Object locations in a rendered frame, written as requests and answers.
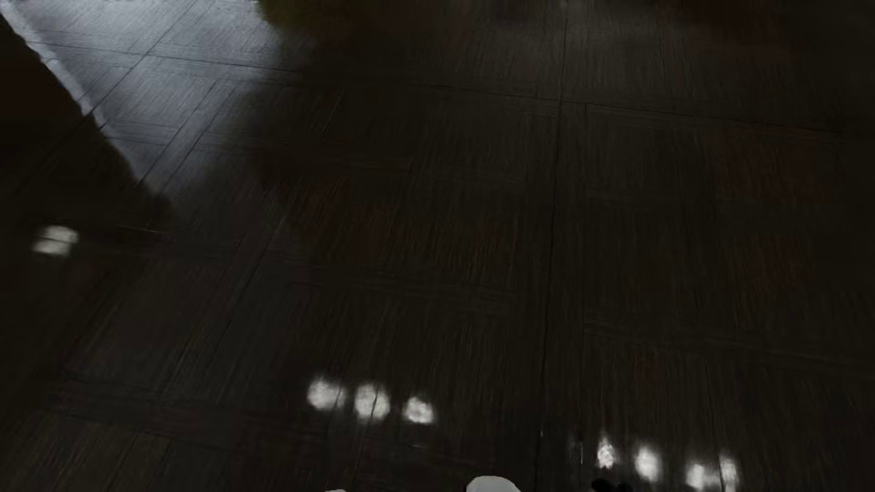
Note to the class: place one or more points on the dark olive sofa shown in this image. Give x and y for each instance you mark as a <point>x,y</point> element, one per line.
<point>307,9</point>

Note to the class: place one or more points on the white robot leg part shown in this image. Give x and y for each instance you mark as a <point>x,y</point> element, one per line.
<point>492,485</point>

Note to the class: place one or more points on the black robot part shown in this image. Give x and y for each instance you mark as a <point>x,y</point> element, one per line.
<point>610,487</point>

